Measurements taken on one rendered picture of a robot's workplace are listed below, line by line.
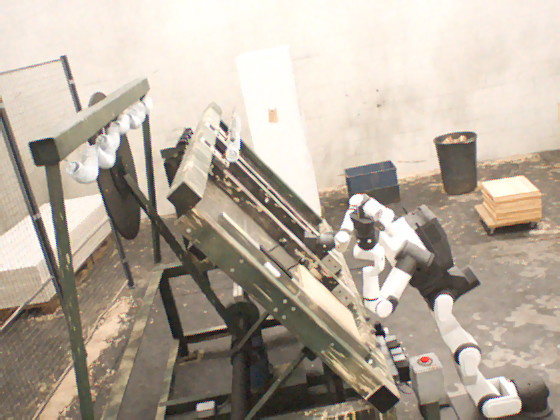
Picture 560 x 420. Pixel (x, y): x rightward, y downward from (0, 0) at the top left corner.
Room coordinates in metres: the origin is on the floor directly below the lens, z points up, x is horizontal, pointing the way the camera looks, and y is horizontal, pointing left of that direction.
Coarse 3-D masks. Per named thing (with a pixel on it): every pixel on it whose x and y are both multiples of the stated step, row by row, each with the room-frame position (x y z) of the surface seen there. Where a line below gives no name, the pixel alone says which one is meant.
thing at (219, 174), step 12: (204, 144) 2.95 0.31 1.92; (216, 156) 2.95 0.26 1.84; (216, 168) 2.97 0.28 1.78; (216, 180) 2.97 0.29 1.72; (228, 180) 2.97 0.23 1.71; (228, 192) 2.96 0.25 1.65; (240, 192) 2.96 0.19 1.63; (240, 204) 2.96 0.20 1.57; (252, 204) 2.96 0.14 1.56; (252, 216) 2.96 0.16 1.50; (264, 216) 2.96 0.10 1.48; (276, 228) 2.96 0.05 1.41; (276, 240) 2.96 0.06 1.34; (288, 240) 2.96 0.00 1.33; (300, 252) 2.96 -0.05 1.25; (312, 264) 2.96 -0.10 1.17; (324, 276) 2.96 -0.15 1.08; (336, 288) 2.96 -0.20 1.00; (348, 288) 3.01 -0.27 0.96; (348, 300) 2.96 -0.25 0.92
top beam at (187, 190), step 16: (208, 112) 3.85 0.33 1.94; (208, 128) 3.38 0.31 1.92; (192, 144) 3.04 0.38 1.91; (192, 160) 2.53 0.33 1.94; (208, 160) 2.76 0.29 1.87; (176, 176) 2.46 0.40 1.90; (192, 176) 2.32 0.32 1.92; (176, 192) 2.19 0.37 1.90; (192, 192) 2.19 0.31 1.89; (176, 208) 2.19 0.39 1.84; (192, 208) 2.19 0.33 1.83
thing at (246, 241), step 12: (228, 228) 2.44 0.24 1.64; (240, 228) 2.48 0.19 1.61; (240, 240) 2.44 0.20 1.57; (252, 240) 2.47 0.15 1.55; (252, 252) 2.44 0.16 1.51; (300, 288) 2.44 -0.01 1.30; (312, 300) 2.44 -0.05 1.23; (324, 312) 2.44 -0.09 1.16; (336, 324) 2.44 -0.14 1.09; (348, 336) 2.44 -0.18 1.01; (360, 348) 2.44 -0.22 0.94
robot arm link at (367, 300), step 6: (366, 282) 2.42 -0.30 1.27; (372, 282) 2.41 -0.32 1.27; (366, 288) 2.42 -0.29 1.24; (372, 288) 2.41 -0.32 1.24; (378, 288) 2.42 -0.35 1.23; (366, 294) 2.42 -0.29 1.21; (372, 294) 2.40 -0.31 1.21; (378, 294) 2.42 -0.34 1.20; (366, 300) 2.42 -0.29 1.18; (372, 300) 2.41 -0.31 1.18; (378, 300) 2.41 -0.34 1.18; (366, 306) 2.44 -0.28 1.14; (372, 306) 2.40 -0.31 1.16
